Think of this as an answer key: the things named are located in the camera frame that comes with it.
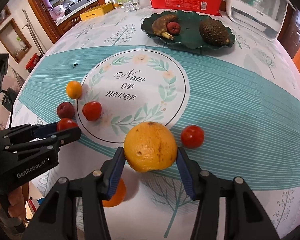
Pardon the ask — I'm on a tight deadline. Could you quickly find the red cherry tomato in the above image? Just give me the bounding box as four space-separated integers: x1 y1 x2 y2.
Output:
82 101 102 121
57 118 78 132
180 125 204 148

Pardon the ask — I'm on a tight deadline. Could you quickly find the small yellow-orange kumquat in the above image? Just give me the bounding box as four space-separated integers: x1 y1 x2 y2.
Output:
66 81 82 99

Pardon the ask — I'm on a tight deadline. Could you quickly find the orange tangerine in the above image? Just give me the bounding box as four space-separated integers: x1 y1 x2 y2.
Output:
102 178 127 207

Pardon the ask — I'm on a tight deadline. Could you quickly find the large yellow orange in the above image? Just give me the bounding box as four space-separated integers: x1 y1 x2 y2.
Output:
123 121 178 173

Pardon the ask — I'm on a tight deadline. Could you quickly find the overripe brown banana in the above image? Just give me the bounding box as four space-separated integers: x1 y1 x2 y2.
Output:
152 14 178 40

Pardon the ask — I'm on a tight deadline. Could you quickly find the dark brown avocado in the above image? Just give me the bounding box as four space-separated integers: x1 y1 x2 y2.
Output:
199 18 230 47

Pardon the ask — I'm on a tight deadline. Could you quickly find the left human hand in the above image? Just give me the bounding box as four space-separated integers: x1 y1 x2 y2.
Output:
8 187 26 220

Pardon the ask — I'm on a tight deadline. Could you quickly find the red plastic container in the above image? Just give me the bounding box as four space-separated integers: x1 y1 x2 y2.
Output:
25 53 41 73

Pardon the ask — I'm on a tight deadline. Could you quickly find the teal striped table runner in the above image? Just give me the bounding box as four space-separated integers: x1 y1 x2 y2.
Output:
14 46 300 191

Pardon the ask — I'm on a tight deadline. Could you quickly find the yellow tin box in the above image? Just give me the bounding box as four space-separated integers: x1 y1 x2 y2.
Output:
80 3 114 21

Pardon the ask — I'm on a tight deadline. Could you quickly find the clear drinking glass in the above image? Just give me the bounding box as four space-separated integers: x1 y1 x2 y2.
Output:
121 0 141 12

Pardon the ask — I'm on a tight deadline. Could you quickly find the white countertop sterilizer appliance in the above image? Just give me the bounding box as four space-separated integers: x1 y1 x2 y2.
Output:
226 0 292 41

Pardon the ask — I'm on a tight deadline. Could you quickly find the black cable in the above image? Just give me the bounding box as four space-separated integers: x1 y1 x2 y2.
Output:
0 87 18 128

